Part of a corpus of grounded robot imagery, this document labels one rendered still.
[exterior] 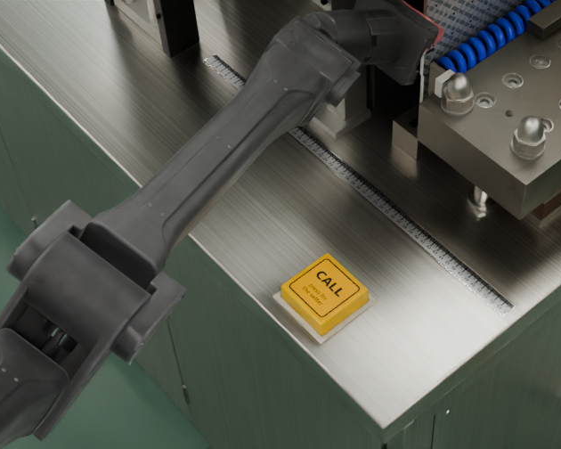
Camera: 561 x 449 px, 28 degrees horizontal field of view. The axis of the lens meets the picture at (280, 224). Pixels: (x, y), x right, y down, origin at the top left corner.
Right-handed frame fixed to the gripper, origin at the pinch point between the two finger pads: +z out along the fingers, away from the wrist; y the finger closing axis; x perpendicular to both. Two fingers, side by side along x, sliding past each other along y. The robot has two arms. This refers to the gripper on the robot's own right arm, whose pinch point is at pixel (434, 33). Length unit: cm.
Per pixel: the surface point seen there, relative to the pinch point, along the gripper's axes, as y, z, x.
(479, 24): 0.3, 7.8, 1.0
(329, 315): 13.1, -16.4, -26.4
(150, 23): -38.4, -5.4, -20.0
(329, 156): -5.6, -1.2, -20.2
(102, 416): -46, 20, -112
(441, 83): 5.0, -2.4, -3.3
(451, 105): 7.4, -2.5, -4.7
